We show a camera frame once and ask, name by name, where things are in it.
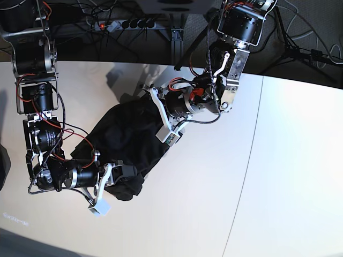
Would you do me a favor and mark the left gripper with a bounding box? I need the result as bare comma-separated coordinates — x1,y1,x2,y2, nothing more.
142,85,204,133

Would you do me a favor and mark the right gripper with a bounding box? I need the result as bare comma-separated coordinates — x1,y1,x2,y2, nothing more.
63,151,138,205

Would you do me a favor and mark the dark grey T-shirt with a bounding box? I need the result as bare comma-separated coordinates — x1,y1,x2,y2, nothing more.
71,97,169,201

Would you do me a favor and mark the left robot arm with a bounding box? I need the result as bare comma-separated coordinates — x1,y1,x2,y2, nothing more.
143,1,277,141

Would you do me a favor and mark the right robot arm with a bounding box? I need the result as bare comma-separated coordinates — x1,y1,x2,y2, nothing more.
1,1,137,215

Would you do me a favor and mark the grey power strip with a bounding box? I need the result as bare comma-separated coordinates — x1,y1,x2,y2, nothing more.
91,19,158,33

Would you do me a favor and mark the black object at left edge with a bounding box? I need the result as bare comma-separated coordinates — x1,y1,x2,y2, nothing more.
0,145,11,190

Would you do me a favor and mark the black tripod stand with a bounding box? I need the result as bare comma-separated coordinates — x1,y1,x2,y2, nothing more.
260,5,342,82

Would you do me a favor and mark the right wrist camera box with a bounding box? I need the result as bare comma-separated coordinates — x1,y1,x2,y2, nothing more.
88,199,111,217

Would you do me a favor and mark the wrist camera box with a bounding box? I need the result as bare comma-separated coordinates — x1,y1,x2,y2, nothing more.
156,126,181,147
88,199,111,217

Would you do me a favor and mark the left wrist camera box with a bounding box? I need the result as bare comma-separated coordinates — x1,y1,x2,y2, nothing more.
156,126,181,147

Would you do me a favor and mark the aluminium frame post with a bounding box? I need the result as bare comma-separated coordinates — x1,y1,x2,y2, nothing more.
157,13,189,65

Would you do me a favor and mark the grey cable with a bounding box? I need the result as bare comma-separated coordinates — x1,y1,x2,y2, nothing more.
278,0,343,78

